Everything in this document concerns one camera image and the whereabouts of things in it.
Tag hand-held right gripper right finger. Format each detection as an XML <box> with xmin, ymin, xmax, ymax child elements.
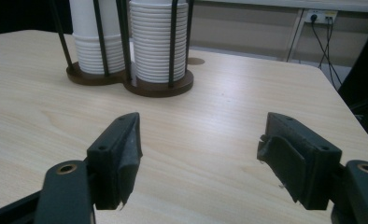
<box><xmin>256</xmin><ymin>111</ymin><xmax>343</xmax><ymax>211</ymax></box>

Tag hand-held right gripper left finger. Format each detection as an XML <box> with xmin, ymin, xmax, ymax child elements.
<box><xmin>86</xmin><ymin>111</ymin><xmax>144</xmax><ymax>211</ymax></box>

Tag dark wooden cup holder rack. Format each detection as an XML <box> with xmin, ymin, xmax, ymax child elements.
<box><xmin>50</xmin><ymin>0</ymin><xmax>205</xmax><ymax>98</ymax></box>

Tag stack of white paper cups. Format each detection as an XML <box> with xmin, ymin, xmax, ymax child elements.
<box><xmin>68</xmin><ymin>0</ymin><xmax>126</xmax><ymax>76</ymax></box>

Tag dark furniture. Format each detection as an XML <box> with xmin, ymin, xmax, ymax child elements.
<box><xmin>336</xmin><ymin>12</ymin><xmax>368</xmax><ymax>153</ymax></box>

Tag white desk with leg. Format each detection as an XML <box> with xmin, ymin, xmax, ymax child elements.
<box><xmin>195</xmin><ymin>0</ymin><xmax>368</xmax><ymax>63</ymax></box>

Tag black power cable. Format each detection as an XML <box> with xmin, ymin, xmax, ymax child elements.
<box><xmin>318</xmin><ymin>17</ymin><xmax>334</xmax><ymax>71</ymax></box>
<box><xmin>309</xmin><ymin>14</ymin><xmax>343</xmax><ymax>90</ymax></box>

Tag white wall power socket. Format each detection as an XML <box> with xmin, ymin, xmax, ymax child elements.
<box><xmin>304</xmin><ymin>9</ymin><xmax>339</xmax><ymax>25</ymax></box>

